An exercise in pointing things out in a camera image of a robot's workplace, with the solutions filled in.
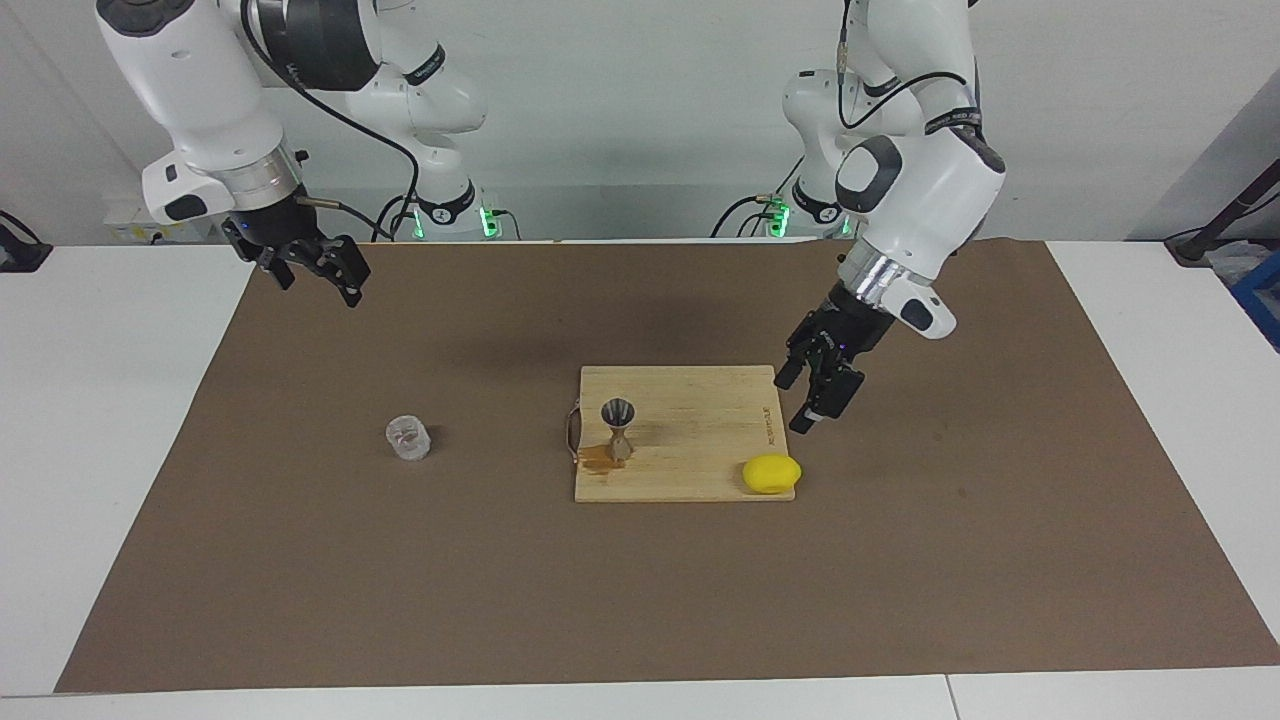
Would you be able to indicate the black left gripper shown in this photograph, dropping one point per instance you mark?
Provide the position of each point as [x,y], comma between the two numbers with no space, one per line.
[845,330]

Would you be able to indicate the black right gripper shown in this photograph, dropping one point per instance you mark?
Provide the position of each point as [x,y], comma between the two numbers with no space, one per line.
[275,228]

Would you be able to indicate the small clear glass cup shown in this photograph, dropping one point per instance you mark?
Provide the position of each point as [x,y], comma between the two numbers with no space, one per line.
[408,438]

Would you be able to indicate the steel cocktail jigger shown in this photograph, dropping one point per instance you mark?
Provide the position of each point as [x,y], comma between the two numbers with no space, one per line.
[618,415]

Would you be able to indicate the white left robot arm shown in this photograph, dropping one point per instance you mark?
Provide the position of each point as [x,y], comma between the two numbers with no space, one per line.
[930,190]

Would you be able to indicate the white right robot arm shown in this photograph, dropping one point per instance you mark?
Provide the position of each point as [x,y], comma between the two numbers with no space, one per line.
[190,80]

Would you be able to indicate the yellow lemon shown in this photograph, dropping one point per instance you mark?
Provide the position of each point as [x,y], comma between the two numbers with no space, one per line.
[771,474]

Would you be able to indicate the bamboo cutting board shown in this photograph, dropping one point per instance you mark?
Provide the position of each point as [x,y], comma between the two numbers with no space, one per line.
[700,440]

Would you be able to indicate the white power strip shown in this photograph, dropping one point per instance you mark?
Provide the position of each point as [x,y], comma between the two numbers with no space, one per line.
[135,228]

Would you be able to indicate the brown table mat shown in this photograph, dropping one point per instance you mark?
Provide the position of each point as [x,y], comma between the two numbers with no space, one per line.
[600,600]

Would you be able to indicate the black stand pole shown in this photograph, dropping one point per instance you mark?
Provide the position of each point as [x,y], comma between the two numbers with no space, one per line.
[1225,215]

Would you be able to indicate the blue crate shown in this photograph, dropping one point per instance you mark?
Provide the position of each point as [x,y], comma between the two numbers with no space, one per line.
[1262,300]

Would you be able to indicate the black clamp mount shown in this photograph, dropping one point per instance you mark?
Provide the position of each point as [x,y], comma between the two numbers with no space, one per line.
[20,250]

